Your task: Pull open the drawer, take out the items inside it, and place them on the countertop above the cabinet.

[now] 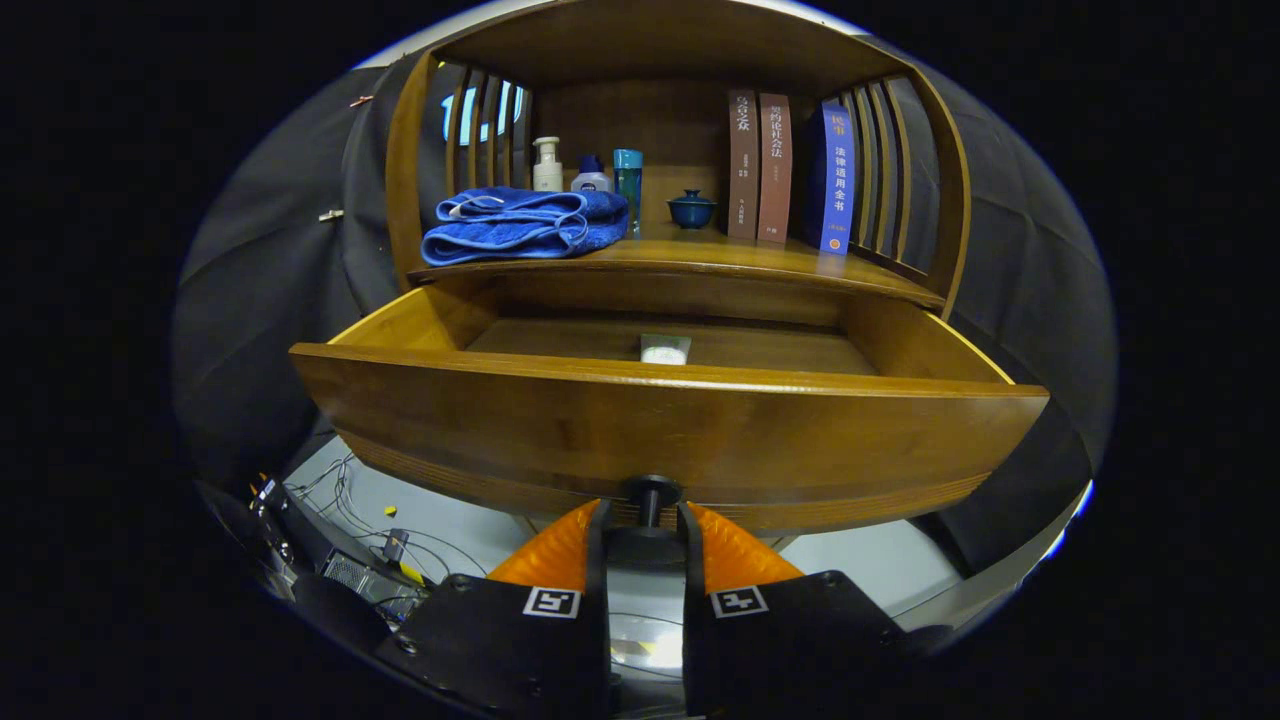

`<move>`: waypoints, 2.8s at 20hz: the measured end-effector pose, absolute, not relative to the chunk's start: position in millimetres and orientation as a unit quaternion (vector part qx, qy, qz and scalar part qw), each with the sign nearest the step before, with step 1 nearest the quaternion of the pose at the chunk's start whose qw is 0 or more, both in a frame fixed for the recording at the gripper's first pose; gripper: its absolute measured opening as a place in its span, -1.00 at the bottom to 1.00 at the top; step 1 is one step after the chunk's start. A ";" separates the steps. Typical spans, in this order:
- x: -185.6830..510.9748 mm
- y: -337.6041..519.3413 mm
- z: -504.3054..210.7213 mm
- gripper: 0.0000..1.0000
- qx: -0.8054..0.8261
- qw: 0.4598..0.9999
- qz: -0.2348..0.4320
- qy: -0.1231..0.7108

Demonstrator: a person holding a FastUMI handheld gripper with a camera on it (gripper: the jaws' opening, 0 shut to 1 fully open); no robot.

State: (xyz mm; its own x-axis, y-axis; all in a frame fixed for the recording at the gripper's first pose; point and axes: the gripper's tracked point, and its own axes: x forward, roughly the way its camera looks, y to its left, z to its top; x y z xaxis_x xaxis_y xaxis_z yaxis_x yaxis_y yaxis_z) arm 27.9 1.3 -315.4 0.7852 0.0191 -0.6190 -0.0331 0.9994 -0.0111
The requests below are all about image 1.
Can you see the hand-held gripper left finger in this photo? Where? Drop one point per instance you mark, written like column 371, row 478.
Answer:
column 598, row 640

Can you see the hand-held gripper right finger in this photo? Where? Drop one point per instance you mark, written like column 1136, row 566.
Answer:
column 692, row 650

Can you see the wooden drawer with black knob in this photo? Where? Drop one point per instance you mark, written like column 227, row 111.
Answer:
column 650, row 430

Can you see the white and green tube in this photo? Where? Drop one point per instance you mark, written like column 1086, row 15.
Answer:
column 665, row 350

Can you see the wooden countertop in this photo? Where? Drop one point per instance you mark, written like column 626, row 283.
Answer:
column 700, row 255

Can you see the wooden cabinet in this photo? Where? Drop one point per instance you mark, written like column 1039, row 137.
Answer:
column 640, row 120

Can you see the grey electronics box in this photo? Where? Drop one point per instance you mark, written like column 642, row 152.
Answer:
column 355, row 575

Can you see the folded blue towel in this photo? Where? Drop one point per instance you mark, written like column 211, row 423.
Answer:
column 520, row 235

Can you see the blue lidded teacup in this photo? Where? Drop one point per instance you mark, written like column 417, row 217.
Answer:
column 691, row 212

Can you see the white lotion bottle blue cap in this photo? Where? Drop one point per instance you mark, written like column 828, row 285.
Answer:
column 590, row 180

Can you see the clear blue bottle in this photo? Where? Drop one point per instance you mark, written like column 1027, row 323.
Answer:
column 628, row 180

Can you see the white pump bottle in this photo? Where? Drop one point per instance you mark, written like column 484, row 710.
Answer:
column 547, row 172

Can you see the dark brown book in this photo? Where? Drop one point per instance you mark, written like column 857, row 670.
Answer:
column 743, row 170

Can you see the reddish brown book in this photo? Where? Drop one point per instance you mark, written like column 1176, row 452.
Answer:
column 774, row 170

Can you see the blue book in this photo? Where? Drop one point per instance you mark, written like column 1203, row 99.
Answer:
column 838, row 180

